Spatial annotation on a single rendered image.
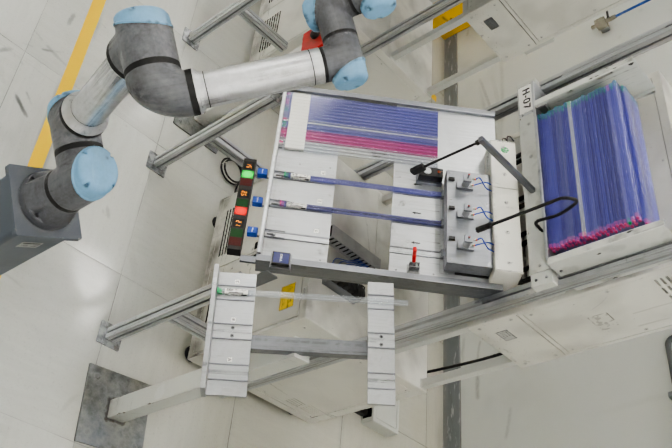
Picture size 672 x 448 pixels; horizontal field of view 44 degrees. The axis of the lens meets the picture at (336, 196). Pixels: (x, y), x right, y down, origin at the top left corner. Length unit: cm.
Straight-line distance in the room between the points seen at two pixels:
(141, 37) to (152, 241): 151
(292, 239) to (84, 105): 77
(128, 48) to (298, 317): 121
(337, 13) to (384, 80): 208
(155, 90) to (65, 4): 172
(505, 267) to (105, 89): 120
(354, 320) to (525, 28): 149
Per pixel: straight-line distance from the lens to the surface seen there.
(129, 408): 274
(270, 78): 171
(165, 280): 313
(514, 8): 356
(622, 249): 229
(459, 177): 259
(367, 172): 313
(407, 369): 301
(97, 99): 194
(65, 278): 287
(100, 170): 205
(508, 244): 246
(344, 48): 173
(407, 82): 383
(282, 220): 248
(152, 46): 173
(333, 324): 273
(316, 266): 238
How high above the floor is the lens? 227
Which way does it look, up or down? 34 degrees down
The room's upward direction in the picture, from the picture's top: 65 degrees clockwise
